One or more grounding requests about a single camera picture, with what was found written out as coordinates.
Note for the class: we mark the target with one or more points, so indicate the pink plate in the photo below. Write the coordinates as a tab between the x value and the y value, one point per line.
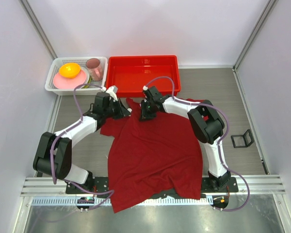
64	83

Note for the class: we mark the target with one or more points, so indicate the red t-shirt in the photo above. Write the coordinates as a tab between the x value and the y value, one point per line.
152	156

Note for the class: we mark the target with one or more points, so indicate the orange bowl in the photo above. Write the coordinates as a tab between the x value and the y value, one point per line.
70	70

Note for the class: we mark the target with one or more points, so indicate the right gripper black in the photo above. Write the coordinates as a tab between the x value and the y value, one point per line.
144	115

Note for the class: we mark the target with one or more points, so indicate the white slotted cable duct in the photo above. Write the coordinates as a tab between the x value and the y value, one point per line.
81	201

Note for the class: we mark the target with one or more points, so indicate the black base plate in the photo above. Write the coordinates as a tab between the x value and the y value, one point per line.
101	184

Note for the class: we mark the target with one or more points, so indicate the aluminium frame rail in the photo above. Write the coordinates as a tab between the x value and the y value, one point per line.
257	184

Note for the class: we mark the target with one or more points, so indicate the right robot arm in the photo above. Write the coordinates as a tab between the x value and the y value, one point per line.
207	125

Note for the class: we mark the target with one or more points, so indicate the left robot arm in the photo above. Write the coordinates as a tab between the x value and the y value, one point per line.
54	153

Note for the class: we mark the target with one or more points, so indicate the pink translucent cup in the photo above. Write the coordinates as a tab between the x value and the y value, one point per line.
94	68

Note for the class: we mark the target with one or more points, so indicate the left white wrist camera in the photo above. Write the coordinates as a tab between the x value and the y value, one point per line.
111	91

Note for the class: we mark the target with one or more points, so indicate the white plastic basket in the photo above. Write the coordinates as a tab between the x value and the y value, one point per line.
58	62

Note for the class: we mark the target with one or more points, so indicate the black card stand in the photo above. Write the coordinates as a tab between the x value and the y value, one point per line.
242	140

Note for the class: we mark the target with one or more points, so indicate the red plastic bin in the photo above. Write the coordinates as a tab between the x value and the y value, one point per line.
130	73

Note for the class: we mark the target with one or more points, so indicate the green plate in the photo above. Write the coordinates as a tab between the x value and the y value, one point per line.
87	85

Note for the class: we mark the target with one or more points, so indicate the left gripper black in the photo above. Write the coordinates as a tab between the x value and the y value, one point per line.
122	111

